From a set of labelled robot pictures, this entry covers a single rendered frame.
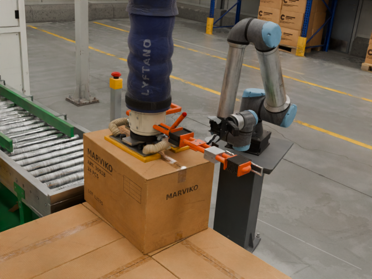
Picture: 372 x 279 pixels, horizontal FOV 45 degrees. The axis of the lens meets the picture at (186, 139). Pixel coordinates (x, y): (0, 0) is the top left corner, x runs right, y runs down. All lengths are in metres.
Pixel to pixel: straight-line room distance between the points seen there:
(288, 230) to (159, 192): 1.67
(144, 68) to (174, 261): 0.90
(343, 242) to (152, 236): 1.78
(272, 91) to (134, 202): 0.98
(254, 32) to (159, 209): 0.96
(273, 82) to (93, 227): 1.21
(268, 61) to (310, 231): 1.62
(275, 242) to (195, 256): 1.26
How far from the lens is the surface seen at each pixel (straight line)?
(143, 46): 2.05
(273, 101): 2.58
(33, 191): 2.72
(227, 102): 2.40
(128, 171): 2.08
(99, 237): 2.29
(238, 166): 1.81
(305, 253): 3.31
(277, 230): 3.49
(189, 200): 2.19
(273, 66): 2.38
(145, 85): 2.10
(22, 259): 2.20
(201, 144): 1.99
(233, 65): 2.36
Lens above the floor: 1.86
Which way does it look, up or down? 23 degrees down
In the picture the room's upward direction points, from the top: 4 degrees clockwise
